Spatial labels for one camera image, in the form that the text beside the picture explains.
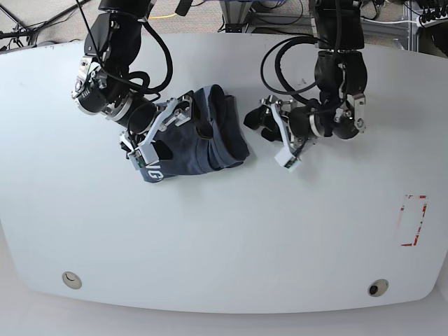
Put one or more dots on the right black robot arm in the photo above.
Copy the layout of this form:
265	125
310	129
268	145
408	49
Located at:
105	85

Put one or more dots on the dark blue T-shirt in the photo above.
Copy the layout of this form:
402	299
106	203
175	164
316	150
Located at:
196	156

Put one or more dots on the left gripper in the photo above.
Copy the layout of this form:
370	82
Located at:
282	121

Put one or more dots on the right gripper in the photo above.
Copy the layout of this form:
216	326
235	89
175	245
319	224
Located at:
142	113

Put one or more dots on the red tape rectangle marking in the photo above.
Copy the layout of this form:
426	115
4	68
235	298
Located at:
410	220

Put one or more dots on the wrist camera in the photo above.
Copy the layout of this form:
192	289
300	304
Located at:
143	155
286	159

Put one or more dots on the aluminium frame stand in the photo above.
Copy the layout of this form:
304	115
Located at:
236	16

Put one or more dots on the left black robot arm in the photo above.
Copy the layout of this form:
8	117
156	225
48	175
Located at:
327	107

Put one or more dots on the right table cable grommet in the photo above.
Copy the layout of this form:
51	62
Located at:
378	288

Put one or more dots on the left table cable grommet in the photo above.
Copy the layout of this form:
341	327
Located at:
72	280

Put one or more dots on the black tripod legs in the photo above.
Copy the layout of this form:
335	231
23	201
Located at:
38	23

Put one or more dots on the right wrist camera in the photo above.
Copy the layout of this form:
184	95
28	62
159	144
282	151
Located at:
143	155

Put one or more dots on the white power strip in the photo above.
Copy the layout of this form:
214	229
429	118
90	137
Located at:
431	18

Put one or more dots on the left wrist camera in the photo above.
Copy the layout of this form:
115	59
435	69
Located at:
286	159

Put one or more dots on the table cable grommet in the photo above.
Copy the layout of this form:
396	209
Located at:
378	288
72	280

